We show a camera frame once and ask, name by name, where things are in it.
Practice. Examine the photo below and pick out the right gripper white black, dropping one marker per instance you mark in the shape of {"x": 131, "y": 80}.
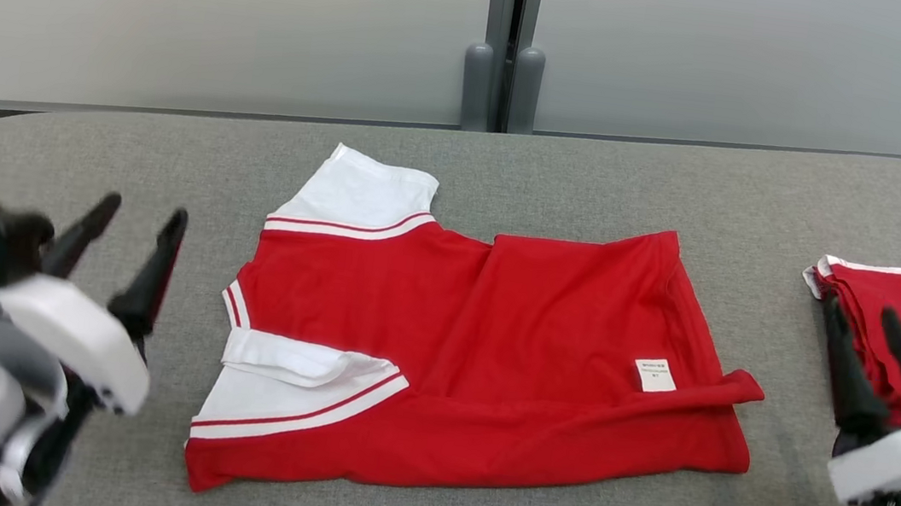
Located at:
{"x": 898, "y": 458}

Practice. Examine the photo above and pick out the red shirt white sleeves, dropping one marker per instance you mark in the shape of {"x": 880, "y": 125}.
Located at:
{"x": 492, "y": 335}

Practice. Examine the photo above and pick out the grey rounded post foot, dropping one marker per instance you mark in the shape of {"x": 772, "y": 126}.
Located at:
{"x": 526, "y": 90}
{"x": 476, "y": 88}

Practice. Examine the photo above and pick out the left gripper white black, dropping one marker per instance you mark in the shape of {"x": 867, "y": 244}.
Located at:
{"x": 64, "y": 322}

